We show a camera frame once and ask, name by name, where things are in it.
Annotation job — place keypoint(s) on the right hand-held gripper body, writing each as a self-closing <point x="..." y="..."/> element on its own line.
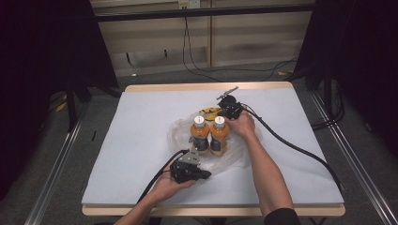
<point x="232" y="108"/>

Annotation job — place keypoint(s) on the black horizontal bar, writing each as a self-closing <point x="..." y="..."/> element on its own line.
<point x="203" y="12"/>

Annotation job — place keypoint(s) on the metal floor rail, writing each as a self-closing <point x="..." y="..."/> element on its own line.
<point x="53" y="178"/>
<point x="353" y="156"/>

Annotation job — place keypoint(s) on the person's right hand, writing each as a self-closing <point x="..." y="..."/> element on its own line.
<point x="244" y="126"/>

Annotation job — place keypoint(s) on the white wall socket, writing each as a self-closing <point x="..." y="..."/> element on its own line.
<point x="189" y="3"/>

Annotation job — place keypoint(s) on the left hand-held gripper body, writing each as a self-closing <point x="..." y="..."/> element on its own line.
<point x="186" y="172"/>

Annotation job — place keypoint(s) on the person's left hand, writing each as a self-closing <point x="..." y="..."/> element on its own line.
<point x="170" y="189"/>

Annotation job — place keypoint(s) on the small black floor object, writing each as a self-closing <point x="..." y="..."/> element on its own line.
<point x="94" y="135"/>

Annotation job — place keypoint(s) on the white table mat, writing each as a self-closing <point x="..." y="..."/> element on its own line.
<point x="140" y="125"/>

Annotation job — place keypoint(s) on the clear plastic bag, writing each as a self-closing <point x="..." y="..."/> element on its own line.
<point x="231" y="157"/>

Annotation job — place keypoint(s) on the black metal stand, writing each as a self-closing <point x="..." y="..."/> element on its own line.
<point x="71" y="106"/>

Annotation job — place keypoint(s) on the yellow and black packet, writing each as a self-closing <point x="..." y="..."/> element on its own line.
<point x="210" y="112"/>

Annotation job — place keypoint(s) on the wooden table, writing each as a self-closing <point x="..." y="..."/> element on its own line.
<point x="187" y="86"/>

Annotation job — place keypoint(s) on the orange juice bottle white cap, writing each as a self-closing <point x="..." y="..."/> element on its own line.
<point x="219" y="134"/>
<point x="199" y="132"/>

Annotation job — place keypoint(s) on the black curtain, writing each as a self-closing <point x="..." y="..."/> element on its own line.
<point x="363" y="47"/>
<point x="37" y="62"/>

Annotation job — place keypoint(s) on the black sleeve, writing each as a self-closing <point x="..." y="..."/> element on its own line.
<point x="281" y="218"/>

